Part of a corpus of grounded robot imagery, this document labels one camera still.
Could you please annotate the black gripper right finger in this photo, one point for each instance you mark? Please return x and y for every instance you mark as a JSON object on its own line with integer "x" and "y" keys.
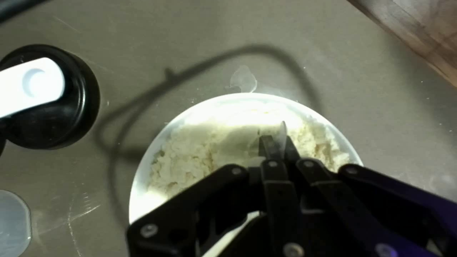
{"x": 381, "y": 215}

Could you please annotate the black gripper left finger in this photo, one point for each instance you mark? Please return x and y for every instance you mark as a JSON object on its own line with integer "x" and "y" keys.
{"x": 259, "y": 201}

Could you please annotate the white bowl with powder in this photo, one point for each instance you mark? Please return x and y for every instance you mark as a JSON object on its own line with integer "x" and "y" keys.
{"x": 226, "y": 130}

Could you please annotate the tall frosted shaker cup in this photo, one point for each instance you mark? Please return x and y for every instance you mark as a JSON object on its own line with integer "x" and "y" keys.
{"x": 14, "y": 224}

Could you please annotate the black shaker lid white cap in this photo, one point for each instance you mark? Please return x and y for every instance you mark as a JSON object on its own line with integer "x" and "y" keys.
{"x": 49, "y": 97}

